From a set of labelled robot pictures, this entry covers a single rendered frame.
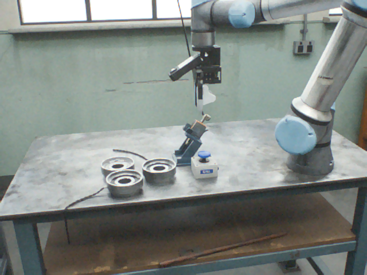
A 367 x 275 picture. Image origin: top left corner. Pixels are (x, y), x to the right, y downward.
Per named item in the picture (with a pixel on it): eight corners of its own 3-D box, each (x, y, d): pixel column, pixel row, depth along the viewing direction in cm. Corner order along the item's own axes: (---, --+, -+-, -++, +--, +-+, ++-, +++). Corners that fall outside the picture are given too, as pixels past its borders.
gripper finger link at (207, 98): (217, 113, 123) (215, 84, 121) (198, 114, 122) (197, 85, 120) (215, 112, 126) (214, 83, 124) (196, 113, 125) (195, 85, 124)
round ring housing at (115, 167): (100, 169, 126) (99, 158, 124) (132, 165, 129) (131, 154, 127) (103, 184, 117) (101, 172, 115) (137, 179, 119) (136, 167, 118)
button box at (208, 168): (195, 180, 118) (195, 165, 117) (191, 169, 125) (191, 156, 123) (221, 177, 120) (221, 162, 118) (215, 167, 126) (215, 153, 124)
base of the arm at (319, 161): (319, 153, 135) (322, 127, 132) (342, 172, 121) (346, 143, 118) (278, 157, 133) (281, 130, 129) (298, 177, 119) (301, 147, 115)
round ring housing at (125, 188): (140, 179, 119) (139, 167, 118) (146, 195, 110) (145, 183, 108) (105, 184, 116) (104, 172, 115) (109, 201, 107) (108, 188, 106)
